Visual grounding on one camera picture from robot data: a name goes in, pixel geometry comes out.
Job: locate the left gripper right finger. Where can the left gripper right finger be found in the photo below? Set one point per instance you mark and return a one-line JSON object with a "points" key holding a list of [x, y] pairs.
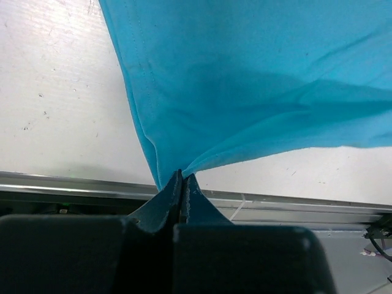
{"points": [[196, 209]]}

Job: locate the teal t shirt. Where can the teal t shirt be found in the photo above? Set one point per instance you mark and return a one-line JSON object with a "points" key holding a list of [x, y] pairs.
{"points": [[211, 83]]}

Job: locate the aluminium rail frame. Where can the aluminium rail frame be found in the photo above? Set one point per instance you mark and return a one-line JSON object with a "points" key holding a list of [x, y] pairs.
{"points": [[240, 208]]}

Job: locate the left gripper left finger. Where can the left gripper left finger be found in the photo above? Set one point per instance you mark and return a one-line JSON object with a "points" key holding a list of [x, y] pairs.
{"points": [[161, 210]]}

